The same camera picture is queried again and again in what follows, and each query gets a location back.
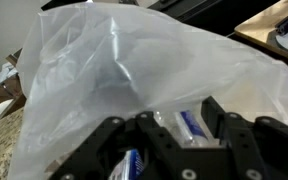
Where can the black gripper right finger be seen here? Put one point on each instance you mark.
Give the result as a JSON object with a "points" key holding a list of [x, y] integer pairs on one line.
{"points": [[259, 149]]}

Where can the water bottle blue label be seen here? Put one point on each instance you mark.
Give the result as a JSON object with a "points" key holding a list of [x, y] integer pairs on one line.
{"points": [[129, 168]]}

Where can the translucent plastic bag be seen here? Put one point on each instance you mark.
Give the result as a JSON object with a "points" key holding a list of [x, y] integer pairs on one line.
{"points": [[83, 62]]}

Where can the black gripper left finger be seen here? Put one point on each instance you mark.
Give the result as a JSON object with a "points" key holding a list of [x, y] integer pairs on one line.
{"points": [[158, 154]]}

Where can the water bottle blue cap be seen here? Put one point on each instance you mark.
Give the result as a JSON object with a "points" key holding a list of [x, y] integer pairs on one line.
{"points": [[185, 129]]}

